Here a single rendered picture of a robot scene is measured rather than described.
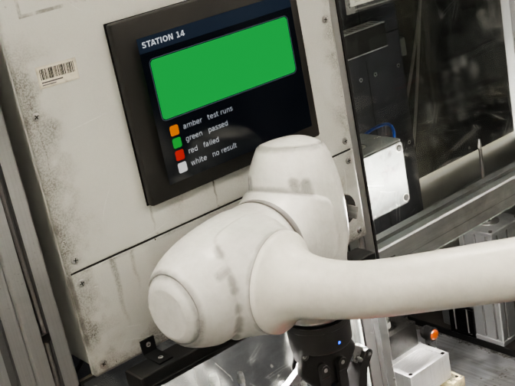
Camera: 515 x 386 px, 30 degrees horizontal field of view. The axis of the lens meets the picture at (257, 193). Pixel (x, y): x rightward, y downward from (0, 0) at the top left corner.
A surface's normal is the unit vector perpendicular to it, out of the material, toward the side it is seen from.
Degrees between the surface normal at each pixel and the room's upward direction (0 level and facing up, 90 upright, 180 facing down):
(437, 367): 90
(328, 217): 87
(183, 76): 90
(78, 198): 90
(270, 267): 59
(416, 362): 0
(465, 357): 0
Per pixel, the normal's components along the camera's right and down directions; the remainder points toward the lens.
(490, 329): -0.76, 0.34
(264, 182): -0.63, 0.28
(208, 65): 0.62, 0.14
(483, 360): -0.18, -0.93
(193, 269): -0.10, -0.60
